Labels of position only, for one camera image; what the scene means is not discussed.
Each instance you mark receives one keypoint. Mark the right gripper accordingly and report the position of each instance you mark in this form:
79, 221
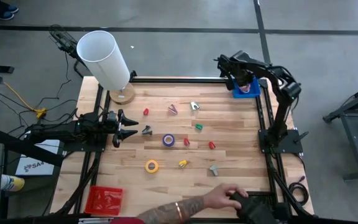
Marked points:
239, 74

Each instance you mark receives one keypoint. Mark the black diagonal beam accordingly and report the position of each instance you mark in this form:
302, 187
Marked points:
26, 148

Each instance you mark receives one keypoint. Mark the pink tape roll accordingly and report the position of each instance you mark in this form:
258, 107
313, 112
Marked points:
244, 88

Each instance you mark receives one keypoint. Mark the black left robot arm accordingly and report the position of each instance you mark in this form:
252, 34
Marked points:
57, 132

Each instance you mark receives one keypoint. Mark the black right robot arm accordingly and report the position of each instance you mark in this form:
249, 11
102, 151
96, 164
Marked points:
280, 115

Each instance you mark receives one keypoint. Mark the yellow tape roll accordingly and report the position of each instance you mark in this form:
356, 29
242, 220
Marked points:
151, 171

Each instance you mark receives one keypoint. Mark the green staple remover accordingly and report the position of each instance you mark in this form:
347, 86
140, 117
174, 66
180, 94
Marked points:
199, 126

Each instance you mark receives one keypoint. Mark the black aluminium table frame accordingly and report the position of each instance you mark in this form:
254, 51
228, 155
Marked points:
154, 80

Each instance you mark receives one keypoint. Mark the red staple remover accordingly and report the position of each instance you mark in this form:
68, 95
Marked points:
212, 145
146, 111
186, 142

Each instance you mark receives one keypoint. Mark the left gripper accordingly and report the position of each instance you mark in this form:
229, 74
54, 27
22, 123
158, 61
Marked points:
110, 129

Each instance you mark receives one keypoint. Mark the white lamp wooden base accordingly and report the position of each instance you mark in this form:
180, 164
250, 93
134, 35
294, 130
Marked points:
104, 59

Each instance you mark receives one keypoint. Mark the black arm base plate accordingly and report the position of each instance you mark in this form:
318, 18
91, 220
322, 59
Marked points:
291, 143

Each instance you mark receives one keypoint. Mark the person's forearm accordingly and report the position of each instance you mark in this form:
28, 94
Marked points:
172, 211

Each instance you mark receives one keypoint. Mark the white cardboard box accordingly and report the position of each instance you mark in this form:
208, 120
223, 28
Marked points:
37, 166

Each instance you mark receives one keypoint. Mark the yellow staple remover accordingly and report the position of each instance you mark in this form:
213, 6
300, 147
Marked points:
182, 163

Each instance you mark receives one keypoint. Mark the purple tape roll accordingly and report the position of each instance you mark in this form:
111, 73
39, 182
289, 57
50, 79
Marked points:
168, 145

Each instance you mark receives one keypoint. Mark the red plastic basket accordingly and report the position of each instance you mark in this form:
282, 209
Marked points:
104, 200

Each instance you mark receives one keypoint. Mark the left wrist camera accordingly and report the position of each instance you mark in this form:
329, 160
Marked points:
112, 115

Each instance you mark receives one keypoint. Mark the pink stapler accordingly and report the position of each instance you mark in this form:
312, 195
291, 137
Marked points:
172, 109

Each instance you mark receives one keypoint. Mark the black metal stand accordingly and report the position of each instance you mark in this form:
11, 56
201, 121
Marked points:
355, 146

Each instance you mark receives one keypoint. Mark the blue plastic bin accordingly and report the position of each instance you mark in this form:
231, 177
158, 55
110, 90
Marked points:
255, 93

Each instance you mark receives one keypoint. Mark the yellow white spray can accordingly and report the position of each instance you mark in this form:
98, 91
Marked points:
12, 183

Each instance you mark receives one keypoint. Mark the person's shoe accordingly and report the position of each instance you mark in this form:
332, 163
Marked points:
2, 15
12, 8

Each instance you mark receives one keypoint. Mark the black plastic bin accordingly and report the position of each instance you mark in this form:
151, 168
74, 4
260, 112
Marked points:
256, 211

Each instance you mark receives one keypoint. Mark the person's hand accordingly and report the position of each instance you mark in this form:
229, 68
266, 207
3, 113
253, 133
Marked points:
221, 197

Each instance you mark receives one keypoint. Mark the silver metal bracket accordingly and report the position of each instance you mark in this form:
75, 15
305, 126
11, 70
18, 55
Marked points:
95, 220

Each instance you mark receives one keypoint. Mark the black stapler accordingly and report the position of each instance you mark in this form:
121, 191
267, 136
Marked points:
147, 130

